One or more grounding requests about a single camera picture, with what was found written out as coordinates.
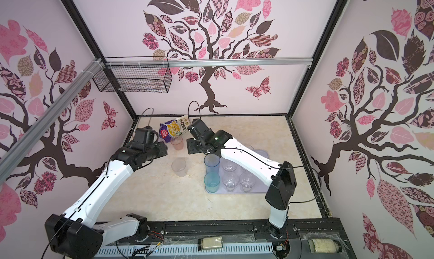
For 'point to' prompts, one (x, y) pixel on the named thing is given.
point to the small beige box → (209, 242)
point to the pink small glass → (177, 141)
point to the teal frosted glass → (212, 181)
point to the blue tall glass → (212, 162)
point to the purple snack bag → (168, 129)
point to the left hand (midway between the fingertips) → (163, 150)
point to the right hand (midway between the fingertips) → (191, 143)
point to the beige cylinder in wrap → (324, 245)
